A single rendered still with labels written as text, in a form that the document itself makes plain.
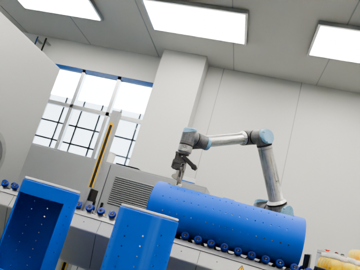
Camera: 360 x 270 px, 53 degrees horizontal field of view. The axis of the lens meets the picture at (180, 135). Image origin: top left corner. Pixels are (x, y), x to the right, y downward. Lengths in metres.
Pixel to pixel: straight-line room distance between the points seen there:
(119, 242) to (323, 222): 3.80
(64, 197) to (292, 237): 1.18
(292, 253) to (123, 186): 2.30
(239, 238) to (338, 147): 3.46
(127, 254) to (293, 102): 4.18
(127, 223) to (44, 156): 2.86
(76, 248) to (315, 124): 3.90
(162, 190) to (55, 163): 2.34
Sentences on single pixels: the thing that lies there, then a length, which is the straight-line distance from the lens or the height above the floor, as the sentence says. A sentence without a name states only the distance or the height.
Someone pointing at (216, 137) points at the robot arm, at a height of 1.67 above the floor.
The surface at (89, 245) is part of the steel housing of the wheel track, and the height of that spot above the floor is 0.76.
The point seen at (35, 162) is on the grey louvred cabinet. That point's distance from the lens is 4.41.
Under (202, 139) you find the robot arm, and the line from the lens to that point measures 2.34.
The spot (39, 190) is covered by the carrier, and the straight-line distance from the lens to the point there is 1.80.
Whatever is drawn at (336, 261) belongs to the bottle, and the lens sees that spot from 2.09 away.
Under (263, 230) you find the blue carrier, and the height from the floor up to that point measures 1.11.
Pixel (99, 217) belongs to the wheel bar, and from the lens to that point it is 2.21.
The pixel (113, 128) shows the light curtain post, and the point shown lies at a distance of 2.75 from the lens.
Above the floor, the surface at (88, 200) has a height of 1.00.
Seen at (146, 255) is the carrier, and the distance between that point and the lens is 1.59.
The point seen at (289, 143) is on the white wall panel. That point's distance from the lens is 5.19.
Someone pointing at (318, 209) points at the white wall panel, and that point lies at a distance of 5.10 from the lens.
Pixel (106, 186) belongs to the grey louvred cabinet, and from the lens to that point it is 3.99.
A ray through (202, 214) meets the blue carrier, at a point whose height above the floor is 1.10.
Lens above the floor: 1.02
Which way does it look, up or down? 13 degrees up
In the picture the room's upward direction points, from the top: 16 degrees clockwise
